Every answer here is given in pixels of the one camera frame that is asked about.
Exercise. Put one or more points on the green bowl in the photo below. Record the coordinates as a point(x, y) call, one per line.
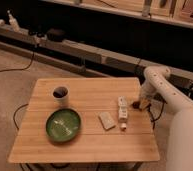
point(63, 125)

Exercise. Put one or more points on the white sponge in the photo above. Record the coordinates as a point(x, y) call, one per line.
point(106, 120)

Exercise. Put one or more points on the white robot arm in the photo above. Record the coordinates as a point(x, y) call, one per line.
point(180, 141)

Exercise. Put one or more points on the white spray bottle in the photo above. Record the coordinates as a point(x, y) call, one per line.
point(13, 22)

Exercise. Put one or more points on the dark round device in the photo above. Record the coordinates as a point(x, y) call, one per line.
point(55, 35)

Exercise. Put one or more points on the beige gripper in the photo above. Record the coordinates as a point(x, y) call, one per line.
point(144, 103)

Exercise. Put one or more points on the white cup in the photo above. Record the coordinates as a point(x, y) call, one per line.
point(61, 94)

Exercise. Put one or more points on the dark red pepper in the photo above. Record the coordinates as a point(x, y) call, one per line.
point(136, 105)

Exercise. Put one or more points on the wooden table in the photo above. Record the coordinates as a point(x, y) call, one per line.
point(89, 97)

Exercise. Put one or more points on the white tube bottle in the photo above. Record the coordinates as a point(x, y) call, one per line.
point(123, 112)

